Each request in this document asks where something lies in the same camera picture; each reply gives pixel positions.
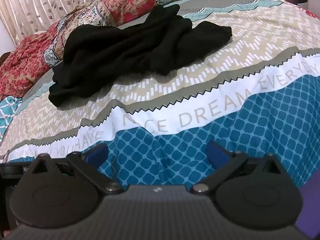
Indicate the red floral quilt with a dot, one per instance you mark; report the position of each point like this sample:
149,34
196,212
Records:
32,55

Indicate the black pants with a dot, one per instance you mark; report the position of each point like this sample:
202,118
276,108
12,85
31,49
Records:
140,47

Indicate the patterned bed sheet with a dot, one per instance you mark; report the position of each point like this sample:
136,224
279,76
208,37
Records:
225,55

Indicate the leaf print curtain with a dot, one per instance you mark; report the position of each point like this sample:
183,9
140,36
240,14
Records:
37,2

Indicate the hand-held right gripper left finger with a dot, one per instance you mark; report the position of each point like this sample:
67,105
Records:
96,155

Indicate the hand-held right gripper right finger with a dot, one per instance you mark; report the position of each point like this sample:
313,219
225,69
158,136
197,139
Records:
216,155

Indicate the purple clothing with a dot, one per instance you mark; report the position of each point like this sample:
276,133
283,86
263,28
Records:
311,205

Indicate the teal patterned pillow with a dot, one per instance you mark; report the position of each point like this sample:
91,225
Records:
8,115

